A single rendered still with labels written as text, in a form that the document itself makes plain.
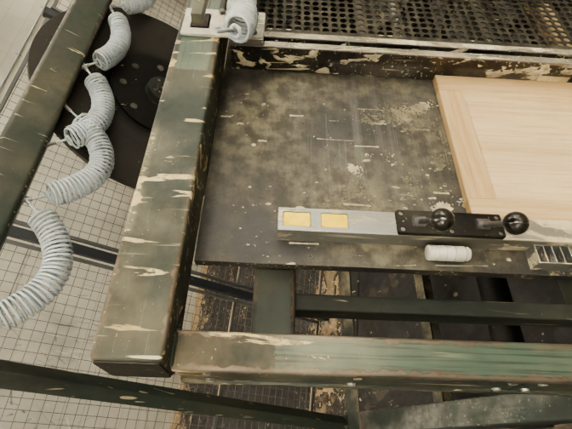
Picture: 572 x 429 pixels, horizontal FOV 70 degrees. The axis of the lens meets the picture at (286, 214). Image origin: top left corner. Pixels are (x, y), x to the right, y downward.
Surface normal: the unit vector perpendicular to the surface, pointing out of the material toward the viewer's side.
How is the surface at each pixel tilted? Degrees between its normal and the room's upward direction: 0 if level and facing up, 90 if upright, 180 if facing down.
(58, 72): 90
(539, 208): 57
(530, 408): 0
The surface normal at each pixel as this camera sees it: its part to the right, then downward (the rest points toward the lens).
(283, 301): 0.05, -0.54
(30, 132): 0.59, -0.42
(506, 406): -0.80, -0.33
